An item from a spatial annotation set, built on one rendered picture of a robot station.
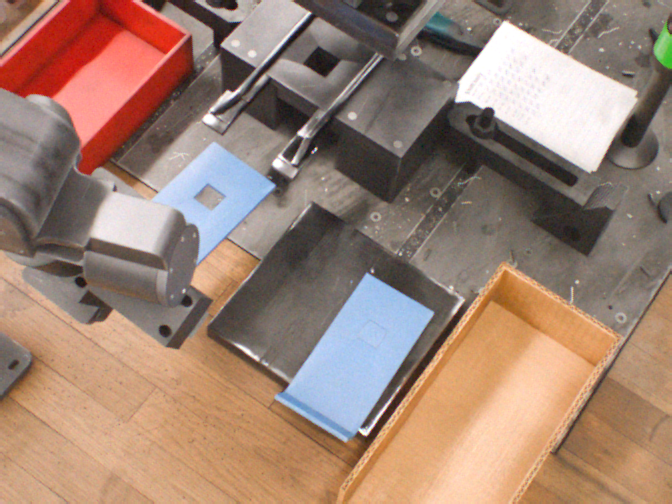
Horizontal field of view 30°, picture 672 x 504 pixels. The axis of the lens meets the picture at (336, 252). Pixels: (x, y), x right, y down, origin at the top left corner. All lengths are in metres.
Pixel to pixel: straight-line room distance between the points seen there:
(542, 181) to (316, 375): 0.27
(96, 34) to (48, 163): 0.52
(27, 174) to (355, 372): 0.41
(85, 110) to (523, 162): 0.42
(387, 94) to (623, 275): 0.28
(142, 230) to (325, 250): 0.37
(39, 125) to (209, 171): 0.33
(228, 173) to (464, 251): 0.24
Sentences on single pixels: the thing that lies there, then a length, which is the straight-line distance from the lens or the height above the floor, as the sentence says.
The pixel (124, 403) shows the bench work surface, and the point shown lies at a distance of 1.10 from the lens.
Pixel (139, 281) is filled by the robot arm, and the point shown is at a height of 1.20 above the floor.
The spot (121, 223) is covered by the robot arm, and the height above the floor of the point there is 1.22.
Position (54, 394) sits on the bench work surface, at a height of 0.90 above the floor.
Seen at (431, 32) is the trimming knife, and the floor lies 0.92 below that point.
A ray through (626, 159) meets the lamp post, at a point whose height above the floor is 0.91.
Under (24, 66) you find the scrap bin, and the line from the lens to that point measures 1.24.
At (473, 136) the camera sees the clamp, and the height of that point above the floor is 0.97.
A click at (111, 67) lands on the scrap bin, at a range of 1.26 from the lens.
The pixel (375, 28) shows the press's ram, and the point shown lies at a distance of 1.00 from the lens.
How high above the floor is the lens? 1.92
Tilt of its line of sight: 62 degrees down
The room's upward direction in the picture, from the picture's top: 9 degrees clockwise
